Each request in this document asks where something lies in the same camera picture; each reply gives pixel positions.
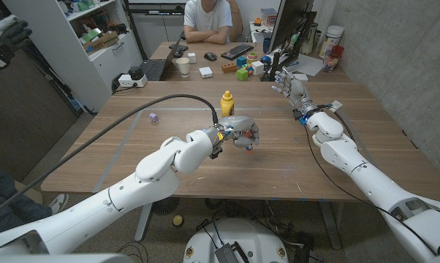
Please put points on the orange glue stick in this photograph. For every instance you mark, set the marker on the orange glue stick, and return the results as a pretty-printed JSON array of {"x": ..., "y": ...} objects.
[{"x": 247, "y": 135}]

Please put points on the white table leg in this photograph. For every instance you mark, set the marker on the white table leg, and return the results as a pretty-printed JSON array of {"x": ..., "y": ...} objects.
[
  {"x": 329, "y": 223},
  {"x": 143, "y": 221}
]

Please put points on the white cube box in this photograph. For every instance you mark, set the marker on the white cube box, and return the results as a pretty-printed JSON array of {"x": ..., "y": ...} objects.
[{"x": 257, "y": 68}]

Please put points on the cream paper cup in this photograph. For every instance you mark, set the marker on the cream paper cup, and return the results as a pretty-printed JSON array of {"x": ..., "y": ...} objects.
[{"x": 183, "y": 67}]

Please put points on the small white cube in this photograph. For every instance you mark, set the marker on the small white cube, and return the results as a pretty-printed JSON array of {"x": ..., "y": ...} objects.
[{"x": 192, "y": 57}]

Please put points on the multicolour puzzle cube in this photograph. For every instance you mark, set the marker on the multicolour puzzle cube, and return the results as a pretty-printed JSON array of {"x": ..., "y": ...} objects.
[{"x": 248, "y": 68}]

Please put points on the white shelf cabinet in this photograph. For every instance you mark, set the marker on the white shelf cabinet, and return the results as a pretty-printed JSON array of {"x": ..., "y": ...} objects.
[{"x": 63, "y": 55}]

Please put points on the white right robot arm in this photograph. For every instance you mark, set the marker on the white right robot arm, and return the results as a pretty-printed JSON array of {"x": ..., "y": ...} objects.
[{"x": 373, "y": 182}]

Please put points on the teal toy block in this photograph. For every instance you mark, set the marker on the teal toy block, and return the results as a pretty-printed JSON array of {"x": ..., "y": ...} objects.
[{"x": 241, "y": 61}]

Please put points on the green toy block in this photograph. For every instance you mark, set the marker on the green toy block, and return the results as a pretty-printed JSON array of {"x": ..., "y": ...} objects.
[{"x": 242, "y": 74}]

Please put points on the yellow mustard bottle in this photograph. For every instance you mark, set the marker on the yellow mustard bottle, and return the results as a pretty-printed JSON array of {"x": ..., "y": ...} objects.
[{"x": 227, "y": 106}]

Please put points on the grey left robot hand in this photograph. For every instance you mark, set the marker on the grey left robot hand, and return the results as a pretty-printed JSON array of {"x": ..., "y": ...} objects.
[{"x": 238, "y": 122}]

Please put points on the black computer monitor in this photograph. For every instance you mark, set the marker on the black computer monitor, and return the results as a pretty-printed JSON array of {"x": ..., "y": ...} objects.
[{"x": 289, "y": 22}]

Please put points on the yellow ball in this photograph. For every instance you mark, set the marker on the yellow ball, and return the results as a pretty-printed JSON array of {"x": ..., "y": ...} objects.
[{"x": 178, "y": 220}]

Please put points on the black keyboard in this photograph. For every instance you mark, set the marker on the black keyboard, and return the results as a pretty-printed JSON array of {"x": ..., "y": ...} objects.
[{"x": 237, "y": 51}]

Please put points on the dark green bottle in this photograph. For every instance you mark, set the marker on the dark green bottle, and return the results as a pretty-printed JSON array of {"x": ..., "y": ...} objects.
[{"x": 308, "y": 38}]

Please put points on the brown toy brick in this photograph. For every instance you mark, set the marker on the brown toy brick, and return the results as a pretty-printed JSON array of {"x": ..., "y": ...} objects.
[{"x": 229, "y": 67}]

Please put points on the white power strip black plug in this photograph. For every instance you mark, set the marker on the white power strip black plug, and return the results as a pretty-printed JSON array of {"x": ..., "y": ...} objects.
[{"x": 132, "y": 78}]

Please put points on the white robot torso base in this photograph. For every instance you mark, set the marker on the white robot torso base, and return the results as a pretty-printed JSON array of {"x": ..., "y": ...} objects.
[{"x": 238, "y": 233}]

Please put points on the dark laptop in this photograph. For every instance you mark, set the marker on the dark laptop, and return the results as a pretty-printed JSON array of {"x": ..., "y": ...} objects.
[{"x": 156, "y": 67}]

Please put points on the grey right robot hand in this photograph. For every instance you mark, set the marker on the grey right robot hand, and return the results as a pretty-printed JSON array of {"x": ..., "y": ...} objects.
[{"x": 295, "y": 89}]

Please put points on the flat white adapter box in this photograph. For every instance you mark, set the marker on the flat white adapter box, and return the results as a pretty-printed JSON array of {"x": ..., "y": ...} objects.
[{"x": 206, "y": 72}]

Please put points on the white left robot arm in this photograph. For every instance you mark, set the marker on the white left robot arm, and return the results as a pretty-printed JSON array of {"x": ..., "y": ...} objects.
[{"x": 158, "y": 168}]

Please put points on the tan chair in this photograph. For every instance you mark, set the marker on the tan chair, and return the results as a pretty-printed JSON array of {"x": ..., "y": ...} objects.
[{"x": 237, "y": 18}]

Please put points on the white canister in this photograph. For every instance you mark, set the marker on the white canister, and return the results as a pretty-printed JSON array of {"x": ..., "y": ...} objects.
[{"x": 331, "y": 38}]

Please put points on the person in white t-shirt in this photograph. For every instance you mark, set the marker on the person in white t-shirt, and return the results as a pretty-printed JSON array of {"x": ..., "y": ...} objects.
[{"x": 207, "y": 18}]

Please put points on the person in dark jeans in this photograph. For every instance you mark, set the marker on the person in dark jeans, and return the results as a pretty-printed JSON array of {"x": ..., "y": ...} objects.
[{"x": 11, "y": 204}]

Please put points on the white paper sheet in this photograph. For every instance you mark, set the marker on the white paper sheet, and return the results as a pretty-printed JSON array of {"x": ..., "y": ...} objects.
[{"x": 309, "y": 65}]

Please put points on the black glove white cuff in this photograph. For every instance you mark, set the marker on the black glove white cuff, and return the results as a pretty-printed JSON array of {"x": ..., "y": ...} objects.
[{"x": 11, "y": 36}]

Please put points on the blue round toy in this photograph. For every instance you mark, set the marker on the blue round toy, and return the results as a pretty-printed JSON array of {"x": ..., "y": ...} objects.
[{"x": 266, "y": 61}]

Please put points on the small purple cube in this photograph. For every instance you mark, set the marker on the small purple cube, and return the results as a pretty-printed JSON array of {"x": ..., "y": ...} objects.
[{"x": 154, "y": 117}]

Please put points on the black computer mouse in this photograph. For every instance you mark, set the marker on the black computer mouse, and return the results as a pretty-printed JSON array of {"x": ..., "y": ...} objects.
[{"x": 210, "y": 56}]

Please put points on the red snack container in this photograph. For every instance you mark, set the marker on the red snack container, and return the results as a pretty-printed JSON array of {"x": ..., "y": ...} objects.
[{"x": 333, "y": 58}]

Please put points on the cardboard box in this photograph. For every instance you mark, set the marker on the cardboard box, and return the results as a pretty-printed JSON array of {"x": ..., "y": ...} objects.
[{"x": 101, "y": 41}]

